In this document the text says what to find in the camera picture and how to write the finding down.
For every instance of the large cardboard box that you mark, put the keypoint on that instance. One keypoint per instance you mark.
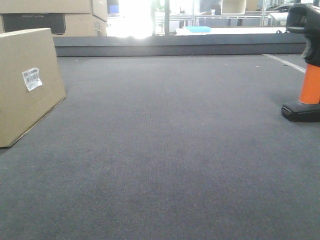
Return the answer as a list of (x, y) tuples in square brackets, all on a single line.
[(96, 7), (61, 24)]

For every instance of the black orange barcode scanner gun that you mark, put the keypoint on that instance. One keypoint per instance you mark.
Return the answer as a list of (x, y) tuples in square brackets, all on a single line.
[(304, 19)]

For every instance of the white barcode label sticker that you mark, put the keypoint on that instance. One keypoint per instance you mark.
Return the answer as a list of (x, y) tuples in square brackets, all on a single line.
[(32, 79)]

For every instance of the white background table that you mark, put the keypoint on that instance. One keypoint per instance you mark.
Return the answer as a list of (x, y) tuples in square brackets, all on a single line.
[(234, 31)]

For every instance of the large cardboard box lower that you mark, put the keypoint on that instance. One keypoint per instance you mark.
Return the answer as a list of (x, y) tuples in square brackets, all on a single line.
[(61, 24)]

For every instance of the dark grey raised ledge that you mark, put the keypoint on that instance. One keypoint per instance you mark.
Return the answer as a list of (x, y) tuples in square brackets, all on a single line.
[(180, 45)]

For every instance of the large cardboard box upper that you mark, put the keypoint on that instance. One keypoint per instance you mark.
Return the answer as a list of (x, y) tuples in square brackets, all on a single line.
[(96, 7)]

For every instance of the brown cardboard package box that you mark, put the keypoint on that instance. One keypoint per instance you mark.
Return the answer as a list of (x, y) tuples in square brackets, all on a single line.
[(20, 109)]

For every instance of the blue flat tray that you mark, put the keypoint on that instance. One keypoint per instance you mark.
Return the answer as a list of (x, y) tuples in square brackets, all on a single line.
[(198, 29)]

